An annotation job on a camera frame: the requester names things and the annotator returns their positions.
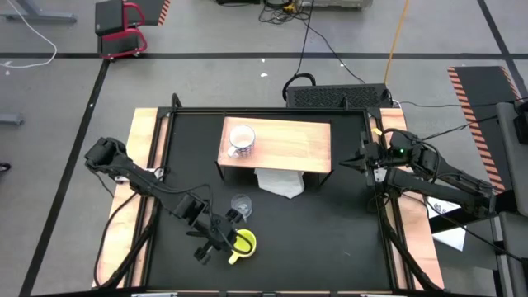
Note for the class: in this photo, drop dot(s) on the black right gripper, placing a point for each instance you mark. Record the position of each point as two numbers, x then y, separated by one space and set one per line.
379 156

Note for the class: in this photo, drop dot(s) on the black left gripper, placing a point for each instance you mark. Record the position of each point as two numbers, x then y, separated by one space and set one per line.
214 237

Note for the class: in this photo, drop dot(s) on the yellow plastic mug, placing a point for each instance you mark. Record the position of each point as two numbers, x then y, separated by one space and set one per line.
246 237

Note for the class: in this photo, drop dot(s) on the clear glass cup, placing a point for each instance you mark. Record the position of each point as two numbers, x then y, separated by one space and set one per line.
242 202

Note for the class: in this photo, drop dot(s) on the red white patterned mug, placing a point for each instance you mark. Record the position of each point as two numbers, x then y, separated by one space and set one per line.
242 138

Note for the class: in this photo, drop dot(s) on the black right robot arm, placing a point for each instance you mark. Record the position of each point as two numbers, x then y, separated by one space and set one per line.
445 191

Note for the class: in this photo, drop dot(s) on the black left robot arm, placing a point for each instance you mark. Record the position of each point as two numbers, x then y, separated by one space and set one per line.
136 177

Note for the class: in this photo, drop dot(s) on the wooden shelf with black legs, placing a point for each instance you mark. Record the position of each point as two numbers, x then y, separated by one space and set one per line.
288 144

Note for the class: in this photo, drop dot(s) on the small yellow tape tag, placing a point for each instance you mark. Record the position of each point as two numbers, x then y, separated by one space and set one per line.
376 131

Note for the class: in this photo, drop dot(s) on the black perforated computer case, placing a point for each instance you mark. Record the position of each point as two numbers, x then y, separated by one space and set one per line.
338 97

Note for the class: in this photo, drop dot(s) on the white knitted cloth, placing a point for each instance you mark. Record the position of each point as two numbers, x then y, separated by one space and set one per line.
280 183

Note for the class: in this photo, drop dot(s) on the black table mat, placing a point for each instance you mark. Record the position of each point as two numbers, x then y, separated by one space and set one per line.
309 247

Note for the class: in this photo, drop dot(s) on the black metal beam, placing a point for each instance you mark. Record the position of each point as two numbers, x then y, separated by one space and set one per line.
447 220

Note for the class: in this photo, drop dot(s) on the white paper sheet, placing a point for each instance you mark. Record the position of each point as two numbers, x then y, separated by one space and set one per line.
453 241

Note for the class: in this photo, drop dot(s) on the black mat with orange stripes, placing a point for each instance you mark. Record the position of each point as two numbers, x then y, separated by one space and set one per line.
150 10
482 107

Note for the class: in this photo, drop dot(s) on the grey furniture unit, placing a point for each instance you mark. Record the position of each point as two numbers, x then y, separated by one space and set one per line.
513 173

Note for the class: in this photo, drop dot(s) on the grey flat box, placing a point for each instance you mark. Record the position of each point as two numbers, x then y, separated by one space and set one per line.
338 3

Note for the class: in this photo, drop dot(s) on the black box device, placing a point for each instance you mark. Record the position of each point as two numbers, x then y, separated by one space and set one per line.
521 130

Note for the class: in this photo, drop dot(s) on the black caster wheel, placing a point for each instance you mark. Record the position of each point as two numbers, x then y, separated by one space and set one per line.
4 166

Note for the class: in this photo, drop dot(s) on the grey metal foot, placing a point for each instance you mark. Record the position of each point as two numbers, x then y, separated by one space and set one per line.
10 119

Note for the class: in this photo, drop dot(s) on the red and black step stool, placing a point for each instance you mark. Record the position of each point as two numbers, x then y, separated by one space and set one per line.
109 16

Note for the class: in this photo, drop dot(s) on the grey metal table leg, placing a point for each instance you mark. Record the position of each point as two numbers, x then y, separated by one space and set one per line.
41 17

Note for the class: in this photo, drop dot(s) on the silver metal bracket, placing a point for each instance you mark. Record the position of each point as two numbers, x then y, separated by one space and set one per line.
378 175

